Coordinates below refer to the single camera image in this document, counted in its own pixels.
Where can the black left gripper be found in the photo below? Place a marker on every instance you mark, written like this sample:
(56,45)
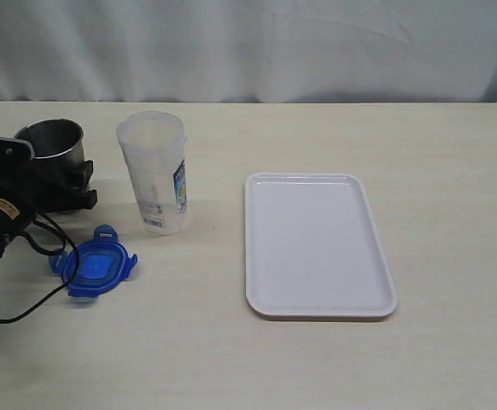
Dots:
(29,188)

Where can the stainless steel cup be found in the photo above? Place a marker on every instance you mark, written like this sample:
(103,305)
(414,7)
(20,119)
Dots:
(55,142)

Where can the blue container lid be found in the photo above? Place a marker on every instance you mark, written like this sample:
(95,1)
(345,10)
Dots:
(104,263)

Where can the clear plastic container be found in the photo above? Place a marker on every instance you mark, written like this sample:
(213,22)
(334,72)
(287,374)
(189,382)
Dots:
(153,145)

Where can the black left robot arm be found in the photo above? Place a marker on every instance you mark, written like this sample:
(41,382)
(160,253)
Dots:
(13,224)

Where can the white rectangular tray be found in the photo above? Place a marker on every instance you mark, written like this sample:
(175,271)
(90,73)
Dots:
(312,249)

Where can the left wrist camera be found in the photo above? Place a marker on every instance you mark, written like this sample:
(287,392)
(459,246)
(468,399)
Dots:
(14,153)

